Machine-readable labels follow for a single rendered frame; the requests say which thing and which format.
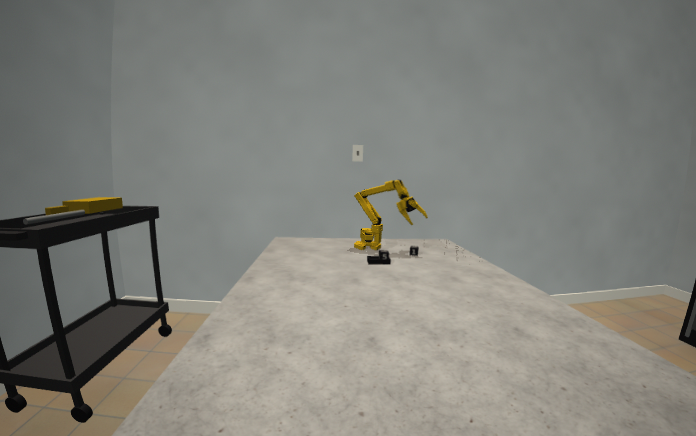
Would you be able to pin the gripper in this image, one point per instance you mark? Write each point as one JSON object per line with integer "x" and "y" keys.
{"x": 409, "y": 204}

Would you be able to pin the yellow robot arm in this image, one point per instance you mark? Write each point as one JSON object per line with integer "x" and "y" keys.
{"x": 368, "y": 234}

